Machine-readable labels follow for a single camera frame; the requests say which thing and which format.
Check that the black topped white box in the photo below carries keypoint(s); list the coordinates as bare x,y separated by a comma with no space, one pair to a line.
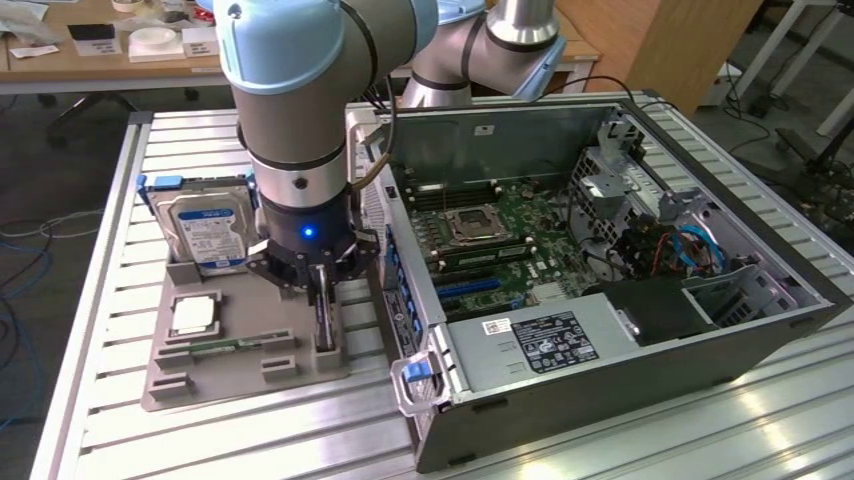
100,47

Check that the black service label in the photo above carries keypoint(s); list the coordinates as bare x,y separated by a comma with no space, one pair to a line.
396,310

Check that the blue expansion slot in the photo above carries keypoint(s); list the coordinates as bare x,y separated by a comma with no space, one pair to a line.
467,287

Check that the small white sticker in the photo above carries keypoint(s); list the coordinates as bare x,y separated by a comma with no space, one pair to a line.
495,326

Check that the green RAM stick on rack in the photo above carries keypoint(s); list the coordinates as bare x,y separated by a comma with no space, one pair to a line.
227,345

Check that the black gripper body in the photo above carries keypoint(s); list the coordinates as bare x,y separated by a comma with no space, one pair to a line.
307,230

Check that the silver CPU chip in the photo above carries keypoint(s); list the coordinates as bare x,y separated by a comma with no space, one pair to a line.
192,317

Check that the wooden cabinet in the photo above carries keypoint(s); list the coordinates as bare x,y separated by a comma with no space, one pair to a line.
667,50

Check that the black power supply label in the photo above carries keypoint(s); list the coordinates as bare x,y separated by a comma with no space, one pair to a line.
556,342

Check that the white paper card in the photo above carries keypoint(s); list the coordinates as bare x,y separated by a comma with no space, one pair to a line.
33,51

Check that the metal CPU socket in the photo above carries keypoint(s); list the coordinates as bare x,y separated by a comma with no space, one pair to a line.
476,227

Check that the green motherboard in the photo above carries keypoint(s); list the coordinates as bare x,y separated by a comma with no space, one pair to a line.
527,280

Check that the perforated metal drive cage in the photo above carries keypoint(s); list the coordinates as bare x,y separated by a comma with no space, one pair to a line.
607,190

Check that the white tape roll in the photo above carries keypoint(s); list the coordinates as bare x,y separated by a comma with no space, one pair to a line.
124,6

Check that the white table frame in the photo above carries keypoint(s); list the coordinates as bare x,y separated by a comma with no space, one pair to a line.
834,110

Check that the black plastic shroud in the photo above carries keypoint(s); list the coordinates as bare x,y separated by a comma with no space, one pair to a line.
654,310

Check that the open gray PC case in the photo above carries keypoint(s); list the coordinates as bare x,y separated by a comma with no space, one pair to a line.
600,410

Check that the wooden desk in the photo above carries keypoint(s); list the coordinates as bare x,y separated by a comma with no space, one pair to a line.
67,70

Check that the hard disk in blue carrier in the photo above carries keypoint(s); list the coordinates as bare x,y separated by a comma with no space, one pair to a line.
207,230

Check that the gray power supply unit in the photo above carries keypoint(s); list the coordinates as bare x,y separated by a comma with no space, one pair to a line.
480,360

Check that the plain white box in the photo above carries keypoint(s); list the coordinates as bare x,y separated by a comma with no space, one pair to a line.
200,45

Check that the white box with bowl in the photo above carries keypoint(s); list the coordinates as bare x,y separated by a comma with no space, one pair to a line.
156,47

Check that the blue release latch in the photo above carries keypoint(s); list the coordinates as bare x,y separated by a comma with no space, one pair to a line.
415,373

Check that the gray parts rack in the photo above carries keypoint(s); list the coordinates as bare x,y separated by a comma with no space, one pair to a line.
247,370

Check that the green RAM stick in motherboard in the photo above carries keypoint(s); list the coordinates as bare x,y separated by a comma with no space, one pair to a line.
487,257

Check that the gray metal disk bay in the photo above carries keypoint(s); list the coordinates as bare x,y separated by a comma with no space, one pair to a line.
740,295

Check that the black chair base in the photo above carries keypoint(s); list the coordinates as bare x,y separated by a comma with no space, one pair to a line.
80,107

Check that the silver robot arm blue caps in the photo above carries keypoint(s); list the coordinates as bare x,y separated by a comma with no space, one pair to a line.
293,125

